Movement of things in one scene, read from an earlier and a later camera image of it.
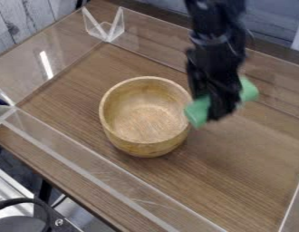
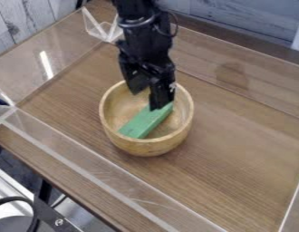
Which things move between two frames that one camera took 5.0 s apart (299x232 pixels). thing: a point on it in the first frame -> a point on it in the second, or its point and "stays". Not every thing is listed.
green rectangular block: (198, 109) -> (148, 120)
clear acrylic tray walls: (89, 99) stays
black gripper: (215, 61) -> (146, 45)
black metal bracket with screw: (61, 224) stays
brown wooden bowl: (143, 117) stays
